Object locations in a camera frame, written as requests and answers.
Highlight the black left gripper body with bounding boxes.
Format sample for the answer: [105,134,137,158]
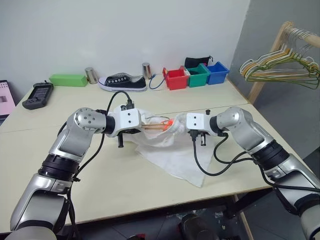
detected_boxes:
[119,127,142,137]

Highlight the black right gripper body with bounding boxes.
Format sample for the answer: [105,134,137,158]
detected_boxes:
[187,129,209,137]

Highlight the orange-tipped wooden sticks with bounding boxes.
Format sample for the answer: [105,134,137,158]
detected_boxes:
[143,115,176,133]

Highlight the white cloth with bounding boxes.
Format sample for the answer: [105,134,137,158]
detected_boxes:
[107,105,216,189]

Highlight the black and white sneaker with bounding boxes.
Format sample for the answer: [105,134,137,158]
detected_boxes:
[97,72,148,93]

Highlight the green plastic bin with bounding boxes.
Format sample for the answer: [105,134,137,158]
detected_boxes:
[185,63,211,88]

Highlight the red plastic bin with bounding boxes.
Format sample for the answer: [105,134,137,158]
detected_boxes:
[162,66,190,91]

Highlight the blue plastic bin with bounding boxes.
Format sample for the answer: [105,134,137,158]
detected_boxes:
[205,61,230,86]

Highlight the silver metal can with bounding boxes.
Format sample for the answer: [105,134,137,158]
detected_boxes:
[142,62,153,81]
[84,67,99,85]

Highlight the wooden clothes rack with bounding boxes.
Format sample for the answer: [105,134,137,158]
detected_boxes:
[248,20,320,106]

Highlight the black table leg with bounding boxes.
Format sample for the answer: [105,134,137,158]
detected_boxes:
[224,189,274,219]

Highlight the green rectangular box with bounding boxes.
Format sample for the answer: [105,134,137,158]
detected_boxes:
[48,73,88,88]

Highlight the dark rounded shape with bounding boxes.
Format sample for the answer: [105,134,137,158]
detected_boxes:
[177,211,214,240]

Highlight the black handheld controller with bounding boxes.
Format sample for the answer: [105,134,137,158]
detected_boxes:
[21,80,55,111]

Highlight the bunch of clothes hangers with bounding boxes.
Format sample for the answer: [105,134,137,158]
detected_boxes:
[245,53,320,91]

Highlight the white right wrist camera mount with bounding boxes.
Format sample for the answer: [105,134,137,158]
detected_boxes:
[185,112,214,132]

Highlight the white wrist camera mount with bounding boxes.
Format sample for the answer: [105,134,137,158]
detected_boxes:
[185,112,214,132]
[109,107,142,138]

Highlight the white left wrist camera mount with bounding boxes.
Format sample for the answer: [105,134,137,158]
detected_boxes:
[109,107,142,138]

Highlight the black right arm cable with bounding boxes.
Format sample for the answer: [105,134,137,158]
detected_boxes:
[190,130,320,216]

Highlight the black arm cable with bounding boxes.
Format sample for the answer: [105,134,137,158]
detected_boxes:
[63,90,136,240]
[190,130,320,216]

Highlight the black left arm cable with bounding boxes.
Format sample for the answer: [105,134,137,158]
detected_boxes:
[63,90,136,240]

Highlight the blue cable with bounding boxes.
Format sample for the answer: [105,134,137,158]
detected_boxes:
[148,73,167,90]

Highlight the black drawstring pouch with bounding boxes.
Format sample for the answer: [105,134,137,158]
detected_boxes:
[184,55,214,69]

